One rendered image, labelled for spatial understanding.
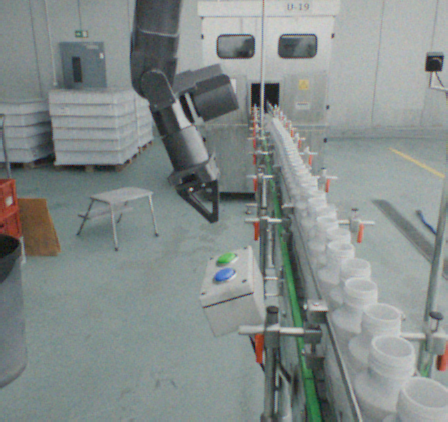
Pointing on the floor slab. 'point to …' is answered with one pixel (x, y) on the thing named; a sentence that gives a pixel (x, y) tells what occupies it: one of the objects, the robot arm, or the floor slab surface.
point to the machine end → (287, 60)
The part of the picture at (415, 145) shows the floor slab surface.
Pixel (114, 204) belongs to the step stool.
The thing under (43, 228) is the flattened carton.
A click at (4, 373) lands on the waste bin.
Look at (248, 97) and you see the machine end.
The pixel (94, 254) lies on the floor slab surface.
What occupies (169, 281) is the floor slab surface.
